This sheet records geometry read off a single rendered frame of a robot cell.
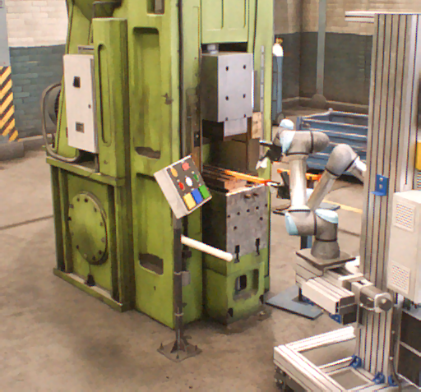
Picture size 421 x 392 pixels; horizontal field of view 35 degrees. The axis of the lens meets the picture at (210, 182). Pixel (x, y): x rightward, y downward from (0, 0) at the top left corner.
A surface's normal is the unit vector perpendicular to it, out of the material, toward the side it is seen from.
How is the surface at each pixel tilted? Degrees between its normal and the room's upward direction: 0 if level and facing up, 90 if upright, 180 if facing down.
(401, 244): 90
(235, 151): 90
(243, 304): 90
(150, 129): 89
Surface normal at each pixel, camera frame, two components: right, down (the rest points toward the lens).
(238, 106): 0.67, 0.19
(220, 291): -0.74, 0.17
